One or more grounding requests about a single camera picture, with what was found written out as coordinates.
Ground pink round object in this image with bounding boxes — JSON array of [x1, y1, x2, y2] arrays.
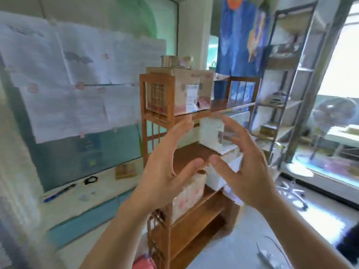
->
[[132, 254, 157, 269]]

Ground blue pen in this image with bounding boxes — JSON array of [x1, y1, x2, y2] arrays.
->
[[43, 184, 77, 204]]

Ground brown wooden shelf unit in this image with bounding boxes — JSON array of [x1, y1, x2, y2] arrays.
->
[[139, 73, 260, 269]]

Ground person's right forearm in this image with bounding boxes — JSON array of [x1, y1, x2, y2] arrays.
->
[[261, 193, 354, 269]]

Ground cardboard box with pink print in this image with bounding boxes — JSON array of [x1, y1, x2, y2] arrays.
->
[[146, 67, 215, 116]]

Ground person's left hand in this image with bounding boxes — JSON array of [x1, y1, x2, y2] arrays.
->
[[131, 115, 205, 214]]

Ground white paper sheets on wall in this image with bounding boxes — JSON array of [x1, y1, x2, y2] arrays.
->
[[0, 11, 168, 144]]

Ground pink patterned box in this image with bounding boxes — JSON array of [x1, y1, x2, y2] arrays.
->
[[171, 170, 207, 225]]

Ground white cable with plug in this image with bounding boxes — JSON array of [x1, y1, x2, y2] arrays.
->
[[256, 235, 293, 269]]

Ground small clear jar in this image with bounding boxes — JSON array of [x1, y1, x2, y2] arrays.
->
[[179, 56, 194, 69]]

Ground person's left forearm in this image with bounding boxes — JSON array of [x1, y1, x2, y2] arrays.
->
[[79, 197, 159, 269]]

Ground white chair base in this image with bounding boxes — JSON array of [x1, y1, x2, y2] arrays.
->
[[276, 180, 308, 211]]

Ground green board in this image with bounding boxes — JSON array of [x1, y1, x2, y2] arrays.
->
[[0, 0, 179, 194]]

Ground standing electric fan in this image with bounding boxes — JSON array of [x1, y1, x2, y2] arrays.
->
[[310, 96, 359, 161]]

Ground grey metal rack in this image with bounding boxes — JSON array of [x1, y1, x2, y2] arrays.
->
[[249, 1, 330, 167]]

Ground blue hanging cloth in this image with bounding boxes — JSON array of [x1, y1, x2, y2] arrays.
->
[[215, 0, 271, 79]]

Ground white perforated plastic basket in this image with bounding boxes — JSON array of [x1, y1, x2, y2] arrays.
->
[[200, 111, 251, 155]]

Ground grey device on rack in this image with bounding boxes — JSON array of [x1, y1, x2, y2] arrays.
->
[[265, 92, 290, 106]]

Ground white storage box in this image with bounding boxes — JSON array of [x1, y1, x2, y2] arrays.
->
[[204, 150, 243, 191]]

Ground person's right hand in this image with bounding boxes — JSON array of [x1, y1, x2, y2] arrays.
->
[[209, 116, 279, 213]]

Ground small brown box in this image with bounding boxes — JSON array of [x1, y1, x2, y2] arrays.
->
[[259, 124, 279, 138]]

